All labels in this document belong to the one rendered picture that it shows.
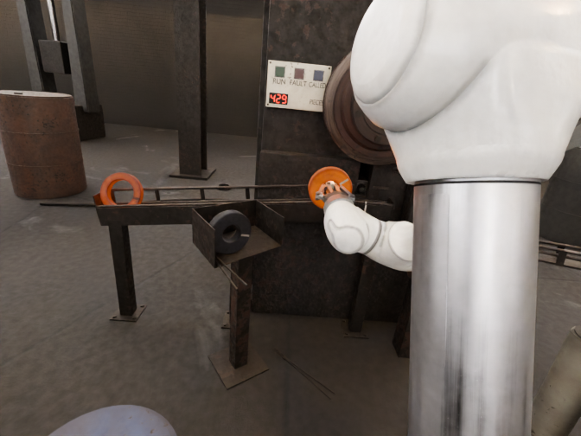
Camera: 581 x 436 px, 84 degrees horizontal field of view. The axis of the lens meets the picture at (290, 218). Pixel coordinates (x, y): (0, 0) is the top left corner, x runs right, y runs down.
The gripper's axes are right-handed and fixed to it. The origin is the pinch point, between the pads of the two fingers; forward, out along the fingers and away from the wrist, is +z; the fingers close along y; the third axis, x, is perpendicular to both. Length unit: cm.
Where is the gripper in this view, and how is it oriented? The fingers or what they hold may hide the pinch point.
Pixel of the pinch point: (330, 183)
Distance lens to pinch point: 115.8
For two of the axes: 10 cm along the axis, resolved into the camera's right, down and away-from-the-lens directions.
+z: 0.0, -4.3, 9.0
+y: 10.0, 0.8, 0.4
